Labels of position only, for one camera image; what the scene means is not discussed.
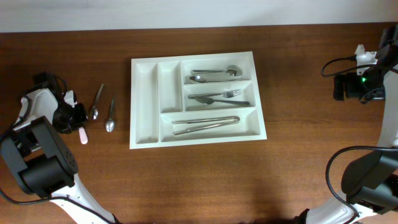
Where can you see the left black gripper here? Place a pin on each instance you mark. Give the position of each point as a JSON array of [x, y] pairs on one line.
[[82, 117]]

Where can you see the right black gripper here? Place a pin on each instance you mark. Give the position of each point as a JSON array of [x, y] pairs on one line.
[[350, 91]]

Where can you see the pink plastic knife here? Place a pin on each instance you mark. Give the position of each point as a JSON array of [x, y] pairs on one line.
[[83, 136]]

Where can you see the small steel teaspoon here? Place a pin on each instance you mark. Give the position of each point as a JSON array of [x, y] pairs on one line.
[[93, 109], [110, 123]]

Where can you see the steel fork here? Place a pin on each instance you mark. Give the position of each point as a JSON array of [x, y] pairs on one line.
[[209, 101], [225, 94]]

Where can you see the large steel spoon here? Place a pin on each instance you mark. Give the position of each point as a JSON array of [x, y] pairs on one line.
[[210, 78], [231, 70]]

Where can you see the steel table knife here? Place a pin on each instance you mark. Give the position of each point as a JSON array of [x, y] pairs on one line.
[[204, 127], [205, 120]]

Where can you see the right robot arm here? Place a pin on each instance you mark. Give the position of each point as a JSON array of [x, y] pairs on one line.
[[369, 183]]

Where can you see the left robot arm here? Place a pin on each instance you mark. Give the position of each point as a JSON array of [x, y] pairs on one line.
[[39, 159]]

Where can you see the white plastic cutlery tray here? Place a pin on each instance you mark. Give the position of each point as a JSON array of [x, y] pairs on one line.
[[159, 89]]

